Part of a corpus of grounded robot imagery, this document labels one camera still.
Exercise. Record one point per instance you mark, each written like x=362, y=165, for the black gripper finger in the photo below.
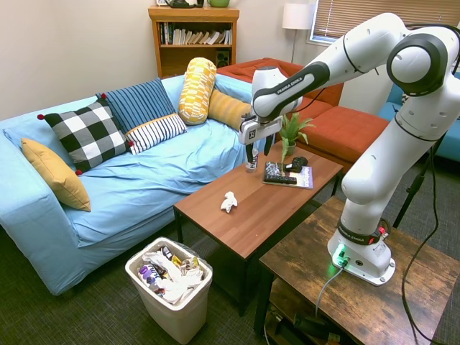
x=251, y=152
x=269, y=145

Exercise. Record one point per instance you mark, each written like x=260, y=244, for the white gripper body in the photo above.
x=260, y=129

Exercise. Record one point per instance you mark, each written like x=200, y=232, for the white tissue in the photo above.
x=229, y=203

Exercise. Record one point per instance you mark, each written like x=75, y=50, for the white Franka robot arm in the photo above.
x=370, y=172

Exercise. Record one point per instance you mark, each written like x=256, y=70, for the white trash bin with liner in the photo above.
x=191, y=249

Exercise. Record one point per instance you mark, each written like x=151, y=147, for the white plastic trash bin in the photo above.
x=169, y=323

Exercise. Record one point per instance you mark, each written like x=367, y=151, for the clear bottle dark label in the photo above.
x=252, y=168

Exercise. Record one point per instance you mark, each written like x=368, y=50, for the green potted plant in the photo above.
x=289, y=147

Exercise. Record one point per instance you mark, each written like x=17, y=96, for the black white patterned book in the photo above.
x=275, y=169

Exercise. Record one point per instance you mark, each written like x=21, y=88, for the black game controller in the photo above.
x=297, y=163

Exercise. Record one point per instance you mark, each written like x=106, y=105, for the black remote control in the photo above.
x=284, y=179

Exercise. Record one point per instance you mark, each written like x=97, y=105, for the orange yellow striped pillow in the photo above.
x=226, y=108

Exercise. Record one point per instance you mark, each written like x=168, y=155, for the purple magazine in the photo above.
x=307, y=178

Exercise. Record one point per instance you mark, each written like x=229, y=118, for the wooden coffee table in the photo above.
x=258, y=215

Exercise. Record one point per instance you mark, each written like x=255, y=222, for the yellow patterned bolster pillow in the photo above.
x=196, y=90

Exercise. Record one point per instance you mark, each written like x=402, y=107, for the orange sectional sofa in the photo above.
x=345, y=125

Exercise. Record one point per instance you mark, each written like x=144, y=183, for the black speaker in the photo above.
x=223, y=58

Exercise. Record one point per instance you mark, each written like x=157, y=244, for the white navy striped pillow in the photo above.
x=158, y=131

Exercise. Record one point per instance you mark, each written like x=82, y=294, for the light blue sofa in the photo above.
x=143, y=187

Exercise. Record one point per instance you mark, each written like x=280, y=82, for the white shade floor lamp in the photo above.
x=295, y=16

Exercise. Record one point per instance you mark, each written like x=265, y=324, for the blue striped pillow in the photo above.
x=140, y=100

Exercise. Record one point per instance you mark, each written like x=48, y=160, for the white paperback book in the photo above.
x=178, y=36

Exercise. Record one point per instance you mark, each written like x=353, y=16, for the brown barcode snack wrapper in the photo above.
x=167, y=252

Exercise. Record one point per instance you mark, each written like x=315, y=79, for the yellow snack wrapper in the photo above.
x=176, y=260

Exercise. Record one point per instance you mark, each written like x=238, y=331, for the wooden window blinds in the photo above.
x=330, y=18

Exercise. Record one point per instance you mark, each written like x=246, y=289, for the wooden bookshelf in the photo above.
x=194, y=14

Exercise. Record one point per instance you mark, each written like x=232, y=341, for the green bowl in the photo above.
x=218, y=3

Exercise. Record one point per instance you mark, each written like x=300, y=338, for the dark spined book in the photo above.
x=163, y=34

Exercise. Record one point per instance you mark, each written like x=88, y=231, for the black object on bookshelf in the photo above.
x=181, y=3

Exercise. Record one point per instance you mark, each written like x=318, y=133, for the large crumpled white paper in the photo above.
x=179, y=284

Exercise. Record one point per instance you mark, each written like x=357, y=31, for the black tripod stand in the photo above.
x=413, y=187

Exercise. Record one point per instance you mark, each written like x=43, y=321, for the hint bottle purple label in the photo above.
x=152, y=274

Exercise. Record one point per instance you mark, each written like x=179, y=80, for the black white checkered pillow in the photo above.
x=90, y=133

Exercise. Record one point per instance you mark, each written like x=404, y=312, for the Meiji Hello Panda box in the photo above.
x=160, y=293

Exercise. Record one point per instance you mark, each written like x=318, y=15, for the black power adapter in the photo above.
x=311, y=321

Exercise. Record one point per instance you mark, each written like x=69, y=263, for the blue chair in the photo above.
x=449, y=143

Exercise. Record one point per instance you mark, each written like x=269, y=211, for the rustic wooden stand table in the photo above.
x=359, y=305

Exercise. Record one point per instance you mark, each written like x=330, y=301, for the mustard yellow pillow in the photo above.
x=57, y=176

